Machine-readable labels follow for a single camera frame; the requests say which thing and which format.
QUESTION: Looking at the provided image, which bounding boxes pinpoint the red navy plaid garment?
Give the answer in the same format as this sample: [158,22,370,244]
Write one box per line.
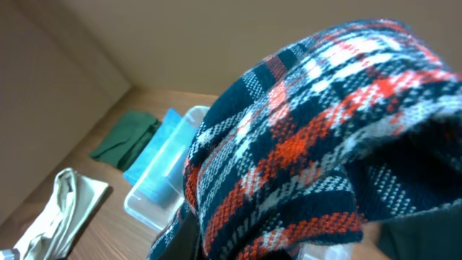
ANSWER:
[149,19,461,259]

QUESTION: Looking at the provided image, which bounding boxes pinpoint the black garment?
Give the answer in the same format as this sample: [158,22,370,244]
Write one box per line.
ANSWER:
[378,207,461,260]

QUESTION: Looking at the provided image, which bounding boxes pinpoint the blue folded towel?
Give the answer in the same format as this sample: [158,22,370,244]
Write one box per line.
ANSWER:
[123,108,182,186]

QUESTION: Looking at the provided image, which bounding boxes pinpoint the clear plastic storage bin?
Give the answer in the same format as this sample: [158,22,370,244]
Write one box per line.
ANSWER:
[123,105,209,232]

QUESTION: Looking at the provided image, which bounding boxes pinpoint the green folded garment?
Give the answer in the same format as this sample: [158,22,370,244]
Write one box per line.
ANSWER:
[90,110,162,171]

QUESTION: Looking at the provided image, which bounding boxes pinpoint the cream folded garment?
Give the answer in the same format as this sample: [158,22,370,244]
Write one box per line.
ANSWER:
[14,168,109,260]

